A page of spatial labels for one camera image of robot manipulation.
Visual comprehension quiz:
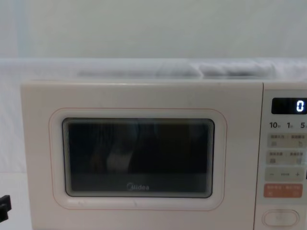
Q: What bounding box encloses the cream microwave oven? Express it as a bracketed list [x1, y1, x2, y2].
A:
[20, 80, 307, 230]

